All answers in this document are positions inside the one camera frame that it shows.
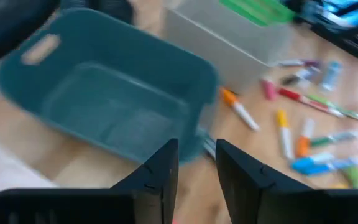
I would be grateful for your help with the blue thin marker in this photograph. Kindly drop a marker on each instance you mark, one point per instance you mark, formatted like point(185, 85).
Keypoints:
point(346, 163)

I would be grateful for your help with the grey plastic bin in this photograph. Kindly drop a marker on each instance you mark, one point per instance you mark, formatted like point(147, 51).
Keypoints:
point(216, 53)

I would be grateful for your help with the green mesh basket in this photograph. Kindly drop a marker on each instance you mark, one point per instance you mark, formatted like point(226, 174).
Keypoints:
point(259, 11)

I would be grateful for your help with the red thin marker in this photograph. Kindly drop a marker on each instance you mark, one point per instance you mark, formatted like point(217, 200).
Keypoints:
point(306, 101)

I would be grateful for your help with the purple cap white marker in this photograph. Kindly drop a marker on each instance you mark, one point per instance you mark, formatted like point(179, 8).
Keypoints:
point(294, 63)

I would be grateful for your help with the black thin marker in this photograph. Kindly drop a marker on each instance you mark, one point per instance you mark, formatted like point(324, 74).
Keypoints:
point(301, 75)

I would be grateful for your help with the black aluminium table frame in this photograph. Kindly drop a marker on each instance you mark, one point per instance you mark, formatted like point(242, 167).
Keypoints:
point(353, 46)

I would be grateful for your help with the dark green thin marker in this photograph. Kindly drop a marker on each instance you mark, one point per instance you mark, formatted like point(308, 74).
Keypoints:
point(331, 139)

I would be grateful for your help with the green Expo marker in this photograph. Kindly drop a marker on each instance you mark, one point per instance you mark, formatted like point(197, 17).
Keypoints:
point(354, 177)

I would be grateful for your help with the blue highlighter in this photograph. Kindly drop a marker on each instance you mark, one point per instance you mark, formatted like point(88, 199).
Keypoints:
point(309, 164)

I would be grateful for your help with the pink highlighter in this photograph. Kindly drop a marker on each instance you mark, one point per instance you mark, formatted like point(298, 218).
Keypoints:
point(269, 89)

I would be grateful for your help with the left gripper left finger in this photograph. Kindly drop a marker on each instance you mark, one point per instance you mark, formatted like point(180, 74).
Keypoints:
point(154, 193)

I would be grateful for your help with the light green thin marker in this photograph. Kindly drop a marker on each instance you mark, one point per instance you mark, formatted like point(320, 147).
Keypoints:
point(337, 108)

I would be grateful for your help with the light blue marker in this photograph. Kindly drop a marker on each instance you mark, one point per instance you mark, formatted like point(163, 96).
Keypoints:
point(331, 76)

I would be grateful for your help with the yellow cap white marker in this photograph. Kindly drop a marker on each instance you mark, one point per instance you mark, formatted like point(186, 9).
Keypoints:
point(285, 133)

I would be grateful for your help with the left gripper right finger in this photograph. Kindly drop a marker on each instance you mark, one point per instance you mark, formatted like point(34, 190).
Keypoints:
point(247, 193)

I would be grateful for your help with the orange cap white marker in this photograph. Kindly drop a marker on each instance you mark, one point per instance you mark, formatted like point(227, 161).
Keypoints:
point(304, 143)
point(239, 109)

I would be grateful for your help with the teal plastic bin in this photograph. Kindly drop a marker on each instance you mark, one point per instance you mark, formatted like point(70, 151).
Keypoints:
point(104, 62)

